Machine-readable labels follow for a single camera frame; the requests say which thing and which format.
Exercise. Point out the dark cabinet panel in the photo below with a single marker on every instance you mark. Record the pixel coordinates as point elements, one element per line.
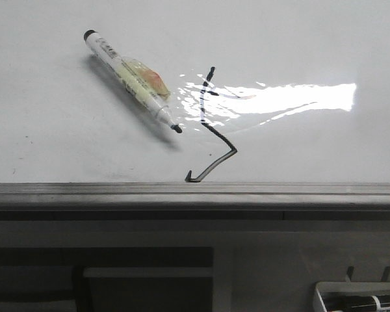
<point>106,279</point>

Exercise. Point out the aluminium whiteboard frame rail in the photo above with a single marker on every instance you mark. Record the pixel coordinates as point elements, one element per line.
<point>195,201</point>

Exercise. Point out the white taped whiteboard marker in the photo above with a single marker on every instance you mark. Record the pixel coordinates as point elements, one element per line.
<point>142,83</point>

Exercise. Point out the black marker in tray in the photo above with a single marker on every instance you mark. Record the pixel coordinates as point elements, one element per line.
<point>358,303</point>

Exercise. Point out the white whiteboard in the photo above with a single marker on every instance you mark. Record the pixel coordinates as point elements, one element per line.
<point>301,88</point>

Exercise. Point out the white wire marker tray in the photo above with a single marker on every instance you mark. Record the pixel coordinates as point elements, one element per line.
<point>349,287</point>

